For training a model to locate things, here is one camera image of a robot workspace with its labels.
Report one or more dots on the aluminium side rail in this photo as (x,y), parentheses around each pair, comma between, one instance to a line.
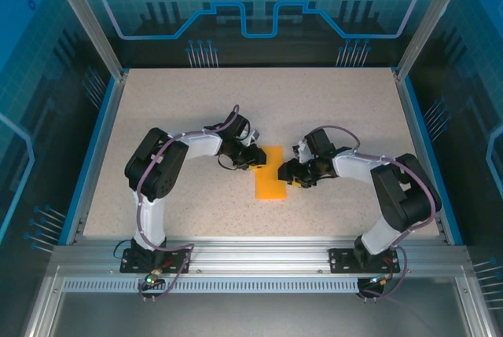
(98,156)
(426,156)

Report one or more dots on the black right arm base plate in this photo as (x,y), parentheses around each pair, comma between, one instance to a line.
(342,260)

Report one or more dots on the aluminium mounting rail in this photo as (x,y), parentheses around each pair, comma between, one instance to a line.
(255,254)

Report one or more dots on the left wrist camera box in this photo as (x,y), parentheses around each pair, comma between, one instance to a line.
(254,136)

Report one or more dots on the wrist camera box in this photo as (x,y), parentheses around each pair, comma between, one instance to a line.
(254,136)
(302,150)

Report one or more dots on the small connector with green light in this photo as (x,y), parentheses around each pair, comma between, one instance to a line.
(379,280)
(151,279)

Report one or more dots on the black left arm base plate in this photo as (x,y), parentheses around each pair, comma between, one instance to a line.
(135,262)

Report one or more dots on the orange paper sheet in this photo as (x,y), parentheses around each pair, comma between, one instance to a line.
(271,184)

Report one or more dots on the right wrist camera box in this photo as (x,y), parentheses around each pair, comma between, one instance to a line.
(302,150)

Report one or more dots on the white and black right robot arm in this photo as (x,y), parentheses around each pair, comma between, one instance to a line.
(353,166)

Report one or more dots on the aluminium frame post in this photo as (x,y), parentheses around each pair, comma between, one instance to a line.
(84,19)
(434,19)

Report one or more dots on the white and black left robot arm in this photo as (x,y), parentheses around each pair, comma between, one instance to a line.
(200,144)

